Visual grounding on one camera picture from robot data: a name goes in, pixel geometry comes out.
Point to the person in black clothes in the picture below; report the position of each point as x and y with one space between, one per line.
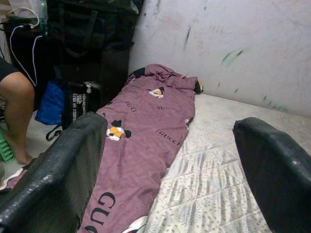
17 102

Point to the black table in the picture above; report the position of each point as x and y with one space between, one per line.
24 53

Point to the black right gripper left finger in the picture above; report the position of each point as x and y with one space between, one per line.
48 189

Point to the green plastic stool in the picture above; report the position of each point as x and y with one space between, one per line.
6 148

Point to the blue plastic bag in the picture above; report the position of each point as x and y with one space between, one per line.
51 102

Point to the black bag with white print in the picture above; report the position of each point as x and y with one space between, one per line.
77 104

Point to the grey quilted mattress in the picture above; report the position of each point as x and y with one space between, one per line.
218 170

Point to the black suitcase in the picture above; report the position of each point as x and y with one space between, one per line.
114 70

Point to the clear plastic bottle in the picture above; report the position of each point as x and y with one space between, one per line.
42 17

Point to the large black bag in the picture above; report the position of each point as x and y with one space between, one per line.
97 21

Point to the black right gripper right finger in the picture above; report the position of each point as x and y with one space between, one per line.
279 182

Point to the purple cartoon print blanket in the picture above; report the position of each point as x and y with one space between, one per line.
145 121

